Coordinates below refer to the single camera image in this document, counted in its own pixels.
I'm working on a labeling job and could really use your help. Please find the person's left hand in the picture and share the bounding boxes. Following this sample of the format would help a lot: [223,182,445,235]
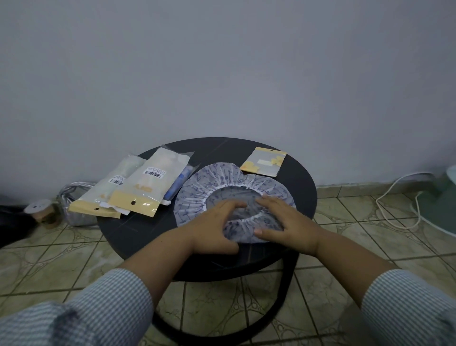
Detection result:
[185,199,248,256]

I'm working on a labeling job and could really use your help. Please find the person's right forearm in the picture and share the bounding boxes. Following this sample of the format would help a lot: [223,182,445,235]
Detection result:
[313,230,456,346]

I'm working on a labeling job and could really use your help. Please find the ribbon spool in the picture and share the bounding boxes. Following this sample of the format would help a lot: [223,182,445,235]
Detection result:
[24,199,59,229]

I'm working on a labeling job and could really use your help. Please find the black bag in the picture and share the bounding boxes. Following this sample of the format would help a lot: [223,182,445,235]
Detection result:
[0,205,38,249]

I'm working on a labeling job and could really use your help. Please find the silver quilted handbag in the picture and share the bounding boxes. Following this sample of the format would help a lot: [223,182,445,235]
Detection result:
[57,182,99,227]

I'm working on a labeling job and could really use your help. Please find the blue flower shower cap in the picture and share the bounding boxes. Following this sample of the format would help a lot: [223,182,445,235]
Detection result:
[163,165,193,201]

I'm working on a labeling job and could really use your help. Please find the yellow-edged packet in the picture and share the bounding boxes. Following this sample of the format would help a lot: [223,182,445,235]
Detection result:
[108,146,195,218]

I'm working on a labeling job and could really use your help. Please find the stack of yellow small pouches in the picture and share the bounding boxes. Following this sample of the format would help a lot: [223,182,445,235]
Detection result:
[239,146,287,178]

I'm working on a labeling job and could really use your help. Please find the person's right hand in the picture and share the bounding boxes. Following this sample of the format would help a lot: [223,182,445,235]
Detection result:
[253,195,321,257]

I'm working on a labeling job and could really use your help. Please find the cream packet with barcode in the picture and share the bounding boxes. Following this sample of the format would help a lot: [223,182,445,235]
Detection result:
[68,154,147,219]

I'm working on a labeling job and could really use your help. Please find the white cable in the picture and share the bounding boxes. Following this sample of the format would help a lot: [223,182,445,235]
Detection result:
[376,173,435,229]

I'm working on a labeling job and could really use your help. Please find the black round side table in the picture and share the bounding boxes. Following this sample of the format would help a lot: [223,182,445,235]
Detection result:
[96,137,318,346]

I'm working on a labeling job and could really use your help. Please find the pale green appliance base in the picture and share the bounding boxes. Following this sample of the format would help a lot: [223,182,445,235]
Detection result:
[409,165,456,238]

